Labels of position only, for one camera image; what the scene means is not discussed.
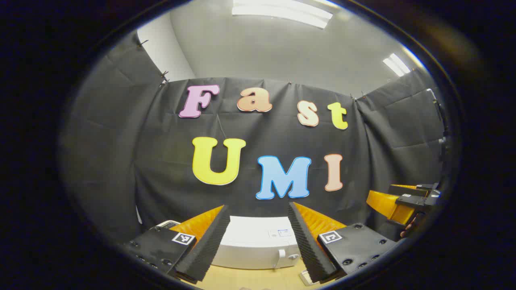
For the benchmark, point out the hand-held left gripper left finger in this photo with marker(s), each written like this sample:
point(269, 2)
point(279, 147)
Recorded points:
point(205, 245)

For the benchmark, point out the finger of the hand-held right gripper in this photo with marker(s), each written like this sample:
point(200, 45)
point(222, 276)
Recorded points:
point(407, 189)
point(383, 203)

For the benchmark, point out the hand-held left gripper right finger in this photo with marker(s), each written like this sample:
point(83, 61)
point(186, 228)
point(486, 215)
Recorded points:
point(308, 245)

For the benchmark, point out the white microwave oven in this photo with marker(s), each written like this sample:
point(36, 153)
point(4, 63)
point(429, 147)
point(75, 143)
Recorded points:
point(254, 241)

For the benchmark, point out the white rectangular tray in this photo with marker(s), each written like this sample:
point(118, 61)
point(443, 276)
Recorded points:
point(306, 277)

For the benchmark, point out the white toaster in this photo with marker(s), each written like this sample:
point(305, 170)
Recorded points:
point(169, 224)

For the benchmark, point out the small ceiling light panel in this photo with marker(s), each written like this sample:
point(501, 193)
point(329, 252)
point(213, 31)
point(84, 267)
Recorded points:
point(397, 64)

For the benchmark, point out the long ceiling light panel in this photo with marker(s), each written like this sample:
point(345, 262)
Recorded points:
point(282, 12)

